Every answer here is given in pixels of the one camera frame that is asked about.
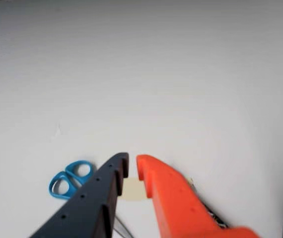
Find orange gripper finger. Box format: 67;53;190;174
136;154;260;238

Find wide beige masking tape strip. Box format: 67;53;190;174
120;177;148;202

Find blue handled scissors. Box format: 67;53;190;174
48;160;132;238

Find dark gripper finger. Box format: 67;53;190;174
29;152;130;238

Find green board marker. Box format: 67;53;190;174
187;177;229;229

